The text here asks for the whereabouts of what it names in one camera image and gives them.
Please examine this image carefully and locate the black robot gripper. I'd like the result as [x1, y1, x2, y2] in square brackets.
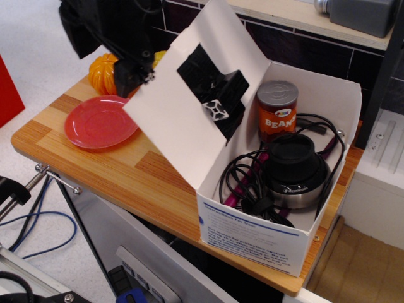
[59, 1, 163, 98]

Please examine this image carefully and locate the white cardboard box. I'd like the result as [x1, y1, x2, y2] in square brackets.
[124, 1, 362, 276]

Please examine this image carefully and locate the orange toy pumpkin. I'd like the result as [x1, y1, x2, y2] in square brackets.
[88, 53, 117, 95]

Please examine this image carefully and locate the yellow toy corn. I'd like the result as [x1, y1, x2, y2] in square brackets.
[152, 50, 167, 69]

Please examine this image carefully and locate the red plastic plate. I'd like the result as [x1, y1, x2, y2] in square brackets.
[64, 95, 138, 149]

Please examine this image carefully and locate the red box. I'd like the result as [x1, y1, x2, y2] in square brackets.
[0, 58, 25, 127]

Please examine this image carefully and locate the black taped aluminium profile block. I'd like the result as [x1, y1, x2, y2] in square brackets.
[177, 45, 249, 140]

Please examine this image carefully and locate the metal clamp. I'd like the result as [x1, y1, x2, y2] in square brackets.
[1, 163, 83, 220]

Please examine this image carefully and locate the orange beans can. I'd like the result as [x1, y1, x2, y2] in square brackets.
[256, 80, 299, 143]

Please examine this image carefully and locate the wooden shelf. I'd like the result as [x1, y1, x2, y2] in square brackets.
[228, 0, 393, 51]

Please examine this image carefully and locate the black silver 3D mouse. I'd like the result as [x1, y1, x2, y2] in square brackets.
[264, 133, 330, 209]

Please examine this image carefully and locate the grey metal container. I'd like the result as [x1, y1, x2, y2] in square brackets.
[314, 0, 398, 38]

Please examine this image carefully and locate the blue cable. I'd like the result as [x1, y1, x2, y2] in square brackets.
[0, 176, 78, 260]

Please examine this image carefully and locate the black floor cable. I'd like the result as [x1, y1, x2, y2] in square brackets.
[8, 175, 54, 253]

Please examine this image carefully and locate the black mouse cable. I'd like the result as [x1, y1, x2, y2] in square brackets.
[218, 112, 347, 228]

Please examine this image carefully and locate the aluminium rail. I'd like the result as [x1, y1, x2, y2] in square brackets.
[1, 246, 88, 302]

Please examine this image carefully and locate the blue black clamp handle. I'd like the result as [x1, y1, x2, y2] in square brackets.
[107, 266, 148, 303]

